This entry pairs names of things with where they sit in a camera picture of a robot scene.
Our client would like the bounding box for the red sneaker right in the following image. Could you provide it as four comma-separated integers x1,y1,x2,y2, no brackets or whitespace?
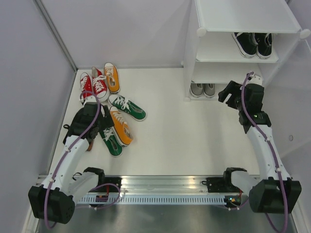
91,67,110,102

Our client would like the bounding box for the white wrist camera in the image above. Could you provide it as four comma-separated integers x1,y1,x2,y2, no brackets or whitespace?
247,71,263,86
79,95,97,105

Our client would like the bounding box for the aluminium corner frame post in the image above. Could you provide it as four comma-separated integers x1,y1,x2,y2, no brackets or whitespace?
33,0,78,73

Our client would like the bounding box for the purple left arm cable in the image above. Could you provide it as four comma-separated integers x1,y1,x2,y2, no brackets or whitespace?
43,91,101,230

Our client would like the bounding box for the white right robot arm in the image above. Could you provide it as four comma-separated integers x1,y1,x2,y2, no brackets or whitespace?
218,81,302,214

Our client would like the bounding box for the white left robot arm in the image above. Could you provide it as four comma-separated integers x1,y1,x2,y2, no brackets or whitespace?
28,102,114,224

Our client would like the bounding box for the white shoe cabinet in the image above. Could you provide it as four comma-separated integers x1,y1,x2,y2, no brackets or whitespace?
181,0,311,156

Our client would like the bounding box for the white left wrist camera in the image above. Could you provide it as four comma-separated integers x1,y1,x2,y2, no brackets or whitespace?
79,95,97,105

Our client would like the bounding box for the black sneaker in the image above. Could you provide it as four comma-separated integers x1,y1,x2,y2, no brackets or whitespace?
232,33,258,59
255,33,273,60

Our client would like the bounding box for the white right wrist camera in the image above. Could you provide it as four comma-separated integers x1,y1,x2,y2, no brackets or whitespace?
247,71,263,86

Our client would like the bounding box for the red sneaker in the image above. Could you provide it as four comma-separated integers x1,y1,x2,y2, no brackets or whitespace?
91,67,110,102
80,72,93,100

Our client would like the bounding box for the white slotted cable duct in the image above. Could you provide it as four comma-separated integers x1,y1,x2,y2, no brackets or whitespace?
78,194,226,205

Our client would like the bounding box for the orange sneaker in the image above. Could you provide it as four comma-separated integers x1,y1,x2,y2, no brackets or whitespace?
109,106,134,146
104,63,121,93

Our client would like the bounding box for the aluminium mounting rail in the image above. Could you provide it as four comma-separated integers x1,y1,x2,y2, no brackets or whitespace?
104,175,241,195

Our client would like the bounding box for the grey sneaker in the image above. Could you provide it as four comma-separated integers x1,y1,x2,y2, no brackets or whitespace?
203,83,215,98
190,83,203,98

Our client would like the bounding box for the red sneaker left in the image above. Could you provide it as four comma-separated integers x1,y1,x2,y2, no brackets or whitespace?
80,72,93,100

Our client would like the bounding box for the green sneaker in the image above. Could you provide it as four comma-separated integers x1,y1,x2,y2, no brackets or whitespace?
100,128,122,157
108,94,147,121

